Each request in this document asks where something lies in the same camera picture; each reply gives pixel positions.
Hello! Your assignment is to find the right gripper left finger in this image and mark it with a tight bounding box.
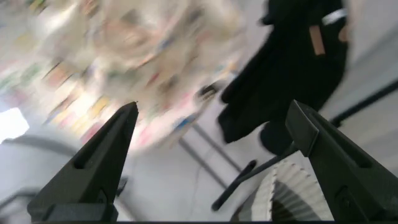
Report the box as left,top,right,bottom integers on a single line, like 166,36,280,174
27,101,140,223

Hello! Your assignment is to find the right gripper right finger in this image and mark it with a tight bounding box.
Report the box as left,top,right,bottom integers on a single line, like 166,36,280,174
285,99,398,223

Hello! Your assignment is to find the black garment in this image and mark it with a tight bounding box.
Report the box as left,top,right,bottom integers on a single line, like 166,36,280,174
217,0,349,156

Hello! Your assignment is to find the cream printed garment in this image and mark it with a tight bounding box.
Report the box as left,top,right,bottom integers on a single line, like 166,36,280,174
0,0,246,153

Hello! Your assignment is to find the white laundry basket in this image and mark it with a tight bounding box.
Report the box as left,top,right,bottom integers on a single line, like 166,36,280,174
231,160,335,222

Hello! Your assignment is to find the black clothes rack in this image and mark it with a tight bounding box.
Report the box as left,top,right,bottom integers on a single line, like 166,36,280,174
178,79,398,212

